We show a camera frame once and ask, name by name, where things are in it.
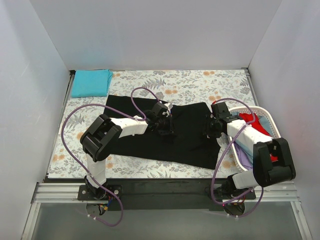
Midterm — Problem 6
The black t shirt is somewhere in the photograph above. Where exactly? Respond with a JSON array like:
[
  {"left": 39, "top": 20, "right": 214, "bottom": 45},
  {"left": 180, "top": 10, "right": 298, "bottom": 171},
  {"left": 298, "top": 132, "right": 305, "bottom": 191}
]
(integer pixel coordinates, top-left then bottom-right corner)
[{"left": 110, "top": 102, "right": 220, "bottom": 170}]

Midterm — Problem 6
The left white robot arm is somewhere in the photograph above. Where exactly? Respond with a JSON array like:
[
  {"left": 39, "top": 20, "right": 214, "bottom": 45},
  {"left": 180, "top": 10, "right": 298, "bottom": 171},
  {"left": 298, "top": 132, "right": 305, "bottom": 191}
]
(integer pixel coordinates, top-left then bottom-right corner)
[{"left": 80, "top": 101, "right": 173, "bottom": 200}]

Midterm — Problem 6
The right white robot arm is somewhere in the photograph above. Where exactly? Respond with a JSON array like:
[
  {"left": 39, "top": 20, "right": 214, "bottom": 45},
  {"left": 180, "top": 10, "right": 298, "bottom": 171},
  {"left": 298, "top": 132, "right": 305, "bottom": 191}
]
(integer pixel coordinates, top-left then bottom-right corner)
[{"left": 207, "top": 99, "right": 297, "bottom": 200}]

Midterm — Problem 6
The red t shirt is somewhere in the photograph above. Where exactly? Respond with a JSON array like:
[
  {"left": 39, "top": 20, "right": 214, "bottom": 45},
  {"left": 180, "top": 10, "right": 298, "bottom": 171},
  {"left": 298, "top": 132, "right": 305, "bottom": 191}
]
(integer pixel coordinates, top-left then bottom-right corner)
[{"left": 238, "top": 112, "right": 281, "bottom": 163}]

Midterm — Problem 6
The floral tablecloth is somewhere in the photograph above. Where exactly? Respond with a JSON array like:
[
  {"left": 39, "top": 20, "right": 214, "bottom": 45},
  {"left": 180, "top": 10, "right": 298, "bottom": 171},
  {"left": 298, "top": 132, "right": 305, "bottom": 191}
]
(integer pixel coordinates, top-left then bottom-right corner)
[{"left": 47, "top": 69, "right": 258, "bottom": 179}]

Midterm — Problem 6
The white laundry basket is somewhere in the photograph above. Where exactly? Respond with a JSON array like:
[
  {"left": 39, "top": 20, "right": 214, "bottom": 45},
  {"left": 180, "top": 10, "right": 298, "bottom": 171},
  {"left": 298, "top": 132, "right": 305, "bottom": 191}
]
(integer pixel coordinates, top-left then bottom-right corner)
[{"left": 229, "top": 106, "right": 281, "bottom": 172}]

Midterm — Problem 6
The blue t shirt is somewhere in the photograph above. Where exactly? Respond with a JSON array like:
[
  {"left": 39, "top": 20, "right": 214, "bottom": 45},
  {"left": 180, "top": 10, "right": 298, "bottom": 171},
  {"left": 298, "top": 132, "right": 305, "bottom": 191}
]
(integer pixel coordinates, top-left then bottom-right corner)
[{"left": 234, "top": 113, "right": 273, "bottom": 162}]

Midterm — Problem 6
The lilac t shirt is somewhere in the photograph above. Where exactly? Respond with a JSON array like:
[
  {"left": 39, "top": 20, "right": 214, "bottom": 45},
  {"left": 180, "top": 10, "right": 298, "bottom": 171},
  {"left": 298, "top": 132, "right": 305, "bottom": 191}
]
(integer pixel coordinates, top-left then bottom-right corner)
[{"left": 234, "top": 144, "right": 253, "bottom": 170}]

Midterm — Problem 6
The folded teal t shirt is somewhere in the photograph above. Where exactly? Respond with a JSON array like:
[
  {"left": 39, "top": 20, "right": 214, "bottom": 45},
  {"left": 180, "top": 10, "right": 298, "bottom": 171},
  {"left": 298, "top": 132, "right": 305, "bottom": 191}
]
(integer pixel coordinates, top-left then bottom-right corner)
[{"left": 71, "top": 69, "right": 113, "bottom": 98}]

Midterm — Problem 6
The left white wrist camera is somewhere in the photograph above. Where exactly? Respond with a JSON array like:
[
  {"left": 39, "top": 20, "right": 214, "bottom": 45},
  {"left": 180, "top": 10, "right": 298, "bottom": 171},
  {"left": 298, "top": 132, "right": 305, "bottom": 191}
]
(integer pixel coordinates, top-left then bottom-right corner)
[{"left": 164, "top": 102, "right": 173, "bottom": 116}]

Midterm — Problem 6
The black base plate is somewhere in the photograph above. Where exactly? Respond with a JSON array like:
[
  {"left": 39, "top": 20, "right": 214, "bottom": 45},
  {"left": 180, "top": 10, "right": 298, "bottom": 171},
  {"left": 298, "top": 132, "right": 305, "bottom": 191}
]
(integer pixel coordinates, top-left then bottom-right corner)
[{"left": 77, "top": 177, "right": 258, "bottom": 213}]

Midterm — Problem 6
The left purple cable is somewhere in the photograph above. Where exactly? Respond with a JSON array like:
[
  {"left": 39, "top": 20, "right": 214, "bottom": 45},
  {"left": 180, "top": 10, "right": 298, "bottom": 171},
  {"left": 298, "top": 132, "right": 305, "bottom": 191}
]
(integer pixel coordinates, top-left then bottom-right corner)
[{"left": 61, "top": 87, "right": 161, "bottom": 227}]

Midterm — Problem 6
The aluminium frame rail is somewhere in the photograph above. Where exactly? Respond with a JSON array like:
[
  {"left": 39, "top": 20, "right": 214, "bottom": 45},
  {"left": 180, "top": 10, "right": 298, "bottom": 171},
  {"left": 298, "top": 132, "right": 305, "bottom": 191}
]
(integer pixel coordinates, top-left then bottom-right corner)
[{"left": 22, "top": 181, "right": 312, "bottom": 240}]

